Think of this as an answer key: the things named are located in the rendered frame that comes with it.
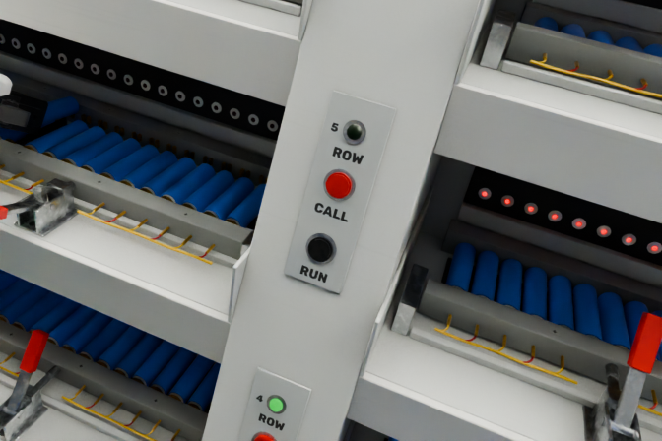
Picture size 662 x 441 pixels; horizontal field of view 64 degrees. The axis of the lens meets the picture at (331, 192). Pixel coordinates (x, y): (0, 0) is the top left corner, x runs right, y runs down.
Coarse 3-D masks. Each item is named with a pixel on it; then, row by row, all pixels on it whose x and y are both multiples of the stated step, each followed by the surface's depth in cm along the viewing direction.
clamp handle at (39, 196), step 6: (36, 192) 41; (42, 192) 41; (36, 198) 41; (42, 198) 41; (12, 204) 39; (18, 204) 39; (24, 204) 40; (30, 204) 40; (36, 204) 40; (42, 204) 41; (0, 210) 37; (6, 210) 38; (12, 210) 38; (18, 210) 39; (24, 210) 39; (30, 210) 40; (0, 216) 37; (6, 216) 38
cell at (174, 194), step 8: (200, 168) 49; (208, 168) 50; (192, 176) 48; (200, 176) 49; (208, 176) 49; (176, 184) 47; (184, 184) 47; (192, 184) 47; (200, 184) 48; (168, 192) 45; (176, 192) 46; (184, 192) 46; (192, 192) 47; (176, 200) 45
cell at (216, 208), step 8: (232, 184) 48; (240, 184) 48; (248, 184) 49; (224, 192) 47; (232, 192) 47; (240, 192) 48; (248, 192) 49; (216, 200) 46; (224, 200) 46; (232, 200) 46; (240, 200) 48; (208, 208) 44; (216, 208) 45; (224, 208) 45; (232, 208) 46; (216, 216) 44; (224, 216) 45
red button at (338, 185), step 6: (336, 174) 33; (342, 174) 32; (330, 180) 33; (336, 180) 32; (342, 180) 32; (348, 180) 32; (330, 186) 33; (336, 186) 33; (342, 186) 32; (348, 186) 32; (330, 192) 33; (336, 192) 33; (342, 192) 32; (348, 192) 32
